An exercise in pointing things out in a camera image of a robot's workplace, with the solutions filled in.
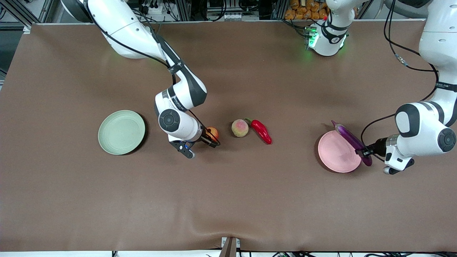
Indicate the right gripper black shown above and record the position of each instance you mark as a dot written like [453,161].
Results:
[206,137]

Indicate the orange toy fruit pile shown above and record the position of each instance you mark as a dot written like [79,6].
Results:
[303,10]

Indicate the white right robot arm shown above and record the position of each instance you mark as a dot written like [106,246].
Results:
[121,25]

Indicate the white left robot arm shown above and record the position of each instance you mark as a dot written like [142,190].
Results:
[425,132]

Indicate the yellow-pink peach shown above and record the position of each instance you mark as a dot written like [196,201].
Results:
[240,127]

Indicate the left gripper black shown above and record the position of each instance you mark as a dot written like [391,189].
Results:
[378,146]

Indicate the white power strip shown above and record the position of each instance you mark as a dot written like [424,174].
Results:
[153,9]

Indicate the aluminium frame strut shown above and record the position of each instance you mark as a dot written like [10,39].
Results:
[45,10]

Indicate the pink round plate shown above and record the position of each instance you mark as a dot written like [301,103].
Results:
[337,153]

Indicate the aluminium frame post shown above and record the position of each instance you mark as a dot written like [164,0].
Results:
[182,10]
[280,10]

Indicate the red pomegranate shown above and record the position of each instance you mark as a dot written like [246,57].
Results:
[213,132]

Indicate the purple eggplant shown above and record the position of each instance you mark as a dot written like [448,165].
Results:
[348,137]

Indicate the metal table edge bracket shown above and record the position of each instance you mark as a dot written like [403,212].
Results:
[230,248]

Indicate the small white connector block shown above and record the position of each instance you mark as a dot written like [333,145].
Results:
[234,16]

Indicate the pale green round plate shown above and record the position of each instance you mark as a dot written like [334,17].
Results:
[121,132]

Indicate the red chili pepper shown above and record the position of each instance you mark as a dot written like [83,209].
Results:
[262,132]

